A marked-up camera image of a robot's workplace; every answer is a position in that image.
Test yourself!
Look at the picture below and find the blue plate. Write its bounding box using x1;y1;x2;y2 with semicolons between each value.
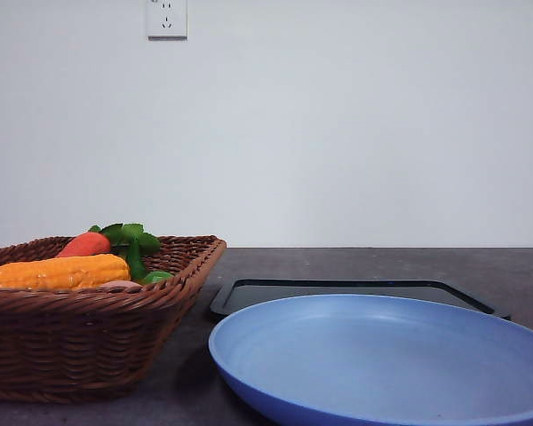
209;294;533;426

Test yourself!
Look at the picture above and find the brown egg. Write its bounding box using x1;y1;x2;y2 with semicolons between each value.
96;280;143;290

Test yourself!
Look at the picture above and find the brown wicker basket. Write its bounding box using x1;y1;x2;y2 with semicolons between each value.
0;235;227;403

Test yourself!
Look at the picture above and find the black tray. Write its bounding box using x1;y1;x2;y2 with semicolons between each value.
211;280;512;320

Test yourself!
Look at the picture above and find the green toy pepper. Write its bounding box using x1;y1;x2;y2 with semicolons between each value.
143;271;174;284

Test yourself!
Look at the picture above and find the green leafy toy vegetable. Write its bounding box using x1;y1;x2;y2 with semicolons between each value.
89;223;161;280

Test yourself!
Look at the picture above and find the orange toy carrot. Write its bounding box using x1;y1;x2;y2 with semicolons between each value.
57;232;110;257

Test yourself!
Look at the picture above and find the yellow toy corn cob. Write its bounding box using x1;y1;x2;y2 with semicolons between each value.
0;254;131;290

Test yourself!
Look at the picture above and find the white wall socket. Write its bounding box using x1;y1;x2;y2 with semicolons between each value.
146;0;187;42

